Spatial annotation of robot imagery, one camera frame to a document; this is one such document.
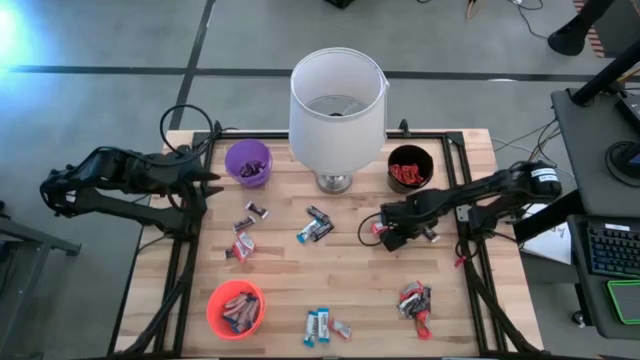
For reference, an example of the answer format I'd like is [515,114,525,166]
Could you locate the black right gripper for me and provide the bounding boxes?
[378,193,436,253]

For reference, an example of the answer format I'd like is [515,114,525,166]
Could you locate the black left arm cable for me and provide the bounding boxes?
[158,103,217,157]

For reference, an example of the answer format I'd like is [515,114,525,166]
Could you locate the purple face plastic bucket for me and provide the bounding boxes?
[224,138,274,189]

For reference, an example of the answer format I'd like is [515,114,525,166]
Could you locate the black backlit keyboard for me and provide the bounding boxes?
[585,221,640,279]

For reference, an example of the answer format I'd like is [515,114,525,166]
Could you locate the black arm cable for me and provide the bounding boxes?
[158,103,217,157]
[356,211,390,248]

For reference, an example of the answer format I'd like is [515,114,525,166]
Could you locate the orange pumpkin face bucket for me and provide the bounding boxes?
[206,279,267,342]

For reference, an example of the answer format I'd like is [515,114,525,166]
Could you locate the black round device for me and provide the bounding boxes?
[604,140,640,182]

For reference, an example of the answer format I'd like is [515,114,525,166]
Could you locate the dark grey desk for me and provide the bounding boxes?
[566,214,640,342]

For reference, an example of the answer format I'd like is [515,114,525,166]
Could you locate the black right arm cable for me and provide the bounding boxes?
[356,211,390,248]

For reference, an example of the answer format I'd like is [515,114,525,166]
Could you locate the black plastic bucket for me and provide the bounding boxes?
[387,144,435,195]

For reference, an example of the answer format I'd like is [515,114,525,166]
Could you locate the grey side table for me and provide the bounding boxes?
[0,199,84,360]

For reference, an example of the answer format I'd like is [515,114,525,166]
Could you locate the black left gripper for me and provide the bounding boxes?
[149,149,225,198]

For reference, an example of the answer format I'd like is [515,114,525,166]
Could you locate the orange striped floor mat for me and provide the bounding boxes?
[572,0,607,59]

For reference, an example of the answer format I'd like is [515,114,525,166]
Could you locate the black stand pole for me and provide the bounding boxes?
[569,38,640,107]
[546,0,617,57]

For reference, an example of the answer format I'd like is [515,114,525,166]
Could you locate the green edged black pad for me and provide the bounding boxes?
[605,279,640,326]

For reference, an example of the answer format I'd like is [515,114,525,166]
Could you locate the floor cable bundle yellow plug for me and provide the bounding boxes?
[464,0,551,42]

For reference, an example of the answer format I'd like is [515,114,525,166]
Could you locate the black laptop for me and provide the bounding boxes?
[613,92,640,135]

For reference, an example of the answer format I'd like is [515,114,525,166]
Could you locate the silver table lamp white shade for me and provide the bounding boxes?
[288,47,391,195]

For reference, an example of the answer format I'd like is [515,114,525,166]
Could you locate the white paper sheet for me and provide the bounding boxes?
[519,198,574,266]

